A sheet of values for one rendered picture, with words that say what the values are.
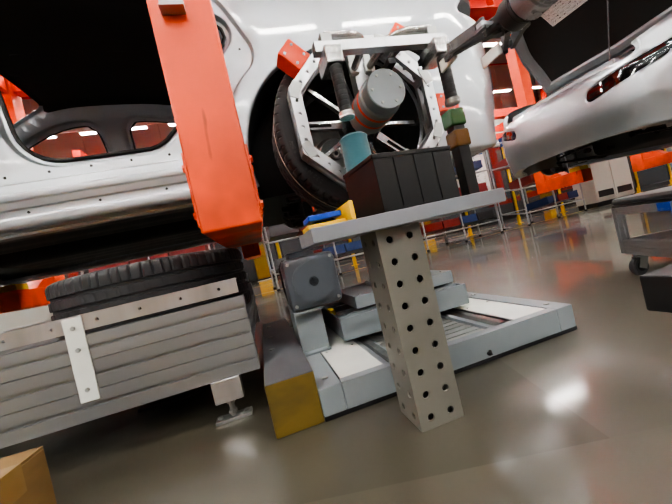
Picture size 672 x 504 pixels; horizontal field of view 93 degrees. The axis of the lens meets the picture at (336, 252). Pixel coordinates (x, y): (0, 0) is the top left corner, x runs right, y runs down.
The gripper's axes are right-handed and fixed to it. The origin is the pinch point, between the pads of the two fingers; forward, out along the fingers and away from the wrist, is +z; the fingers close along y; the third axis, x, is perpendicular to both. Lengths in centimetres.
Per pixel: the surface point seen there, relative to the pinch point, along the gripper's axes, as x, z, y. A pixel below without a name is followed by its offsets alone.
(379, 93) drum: 1.5, 14.1, -19.8
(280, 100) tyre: 14, 37, -46
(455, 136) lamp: -23.0, -10.7, -16.6
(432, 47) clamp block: 10.4, 8.0, -2.6
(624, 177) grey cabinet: -26, 463, 757
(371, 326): -70, 31, -34
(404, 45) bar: 12.8, 9.8, -10.5
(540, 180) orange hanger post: -9, 294, 341
